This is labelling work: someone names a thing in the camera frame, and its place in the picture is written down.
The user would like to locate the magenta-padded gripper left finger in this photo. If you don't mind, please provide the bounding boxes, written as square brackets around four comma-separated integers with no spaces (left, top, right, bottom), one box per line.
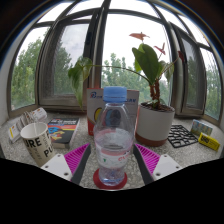
[40,143,92,186]

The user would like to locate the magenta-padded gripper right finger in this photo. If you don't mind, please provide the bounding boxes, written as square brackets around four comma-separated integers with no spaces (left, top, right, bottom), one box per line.
[132,143,184,186]

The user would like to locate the clear blue-capped water bottle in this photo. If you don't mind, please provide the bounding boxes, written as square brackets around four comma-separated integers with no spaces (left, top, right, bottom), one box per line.
[93,86,135,187]

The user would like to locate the cream mug with black letters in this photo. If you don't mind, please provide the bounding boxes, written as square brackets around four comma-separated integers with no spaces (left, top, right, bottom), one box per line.
[19,121,56,167]

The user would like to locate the black grid trivet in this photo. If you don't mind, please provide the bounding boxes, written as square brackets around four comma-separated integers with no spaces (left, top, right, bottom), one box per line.
[167,124,199,149]

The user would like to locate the flat round red coaster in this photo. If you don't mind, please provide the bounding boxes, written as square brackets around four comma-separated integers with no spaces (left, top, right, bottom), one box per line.
[92,168,129,190]

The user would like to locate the potted plant in white pot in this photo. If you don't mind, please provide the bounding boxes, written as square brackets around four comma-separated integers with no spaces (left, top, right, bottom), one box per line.
[67,31,184,147]

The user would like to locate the long yellow box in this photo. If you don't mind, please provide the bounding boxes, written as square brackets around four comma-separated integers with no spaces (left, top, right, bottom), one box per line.
[197,132,222,152]

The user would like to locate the small blue-green box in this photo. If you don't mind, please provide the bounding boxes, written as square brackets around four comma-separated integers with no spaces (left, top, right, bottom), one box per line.
[190,119,214,137]

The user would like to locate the long white cardboard box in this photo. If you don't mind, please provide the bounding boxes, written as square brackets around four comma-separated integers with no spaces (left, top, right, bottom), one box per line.
[7,107,48,144]

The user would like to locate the white and red filament box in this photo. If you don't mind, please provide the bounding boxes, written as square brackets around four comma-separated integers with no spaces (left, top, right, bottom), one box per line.
[86,87,140,137]

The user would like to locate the dark-framed bay window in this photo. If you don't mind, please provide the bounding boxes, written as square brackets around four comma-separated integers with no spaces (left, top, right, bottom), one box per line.
[6,0,224,123]

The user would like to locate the coiled white cable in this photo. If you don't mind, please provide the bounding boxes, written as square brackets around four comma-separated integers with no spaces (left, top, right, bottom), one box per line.
[19,111,37,129]

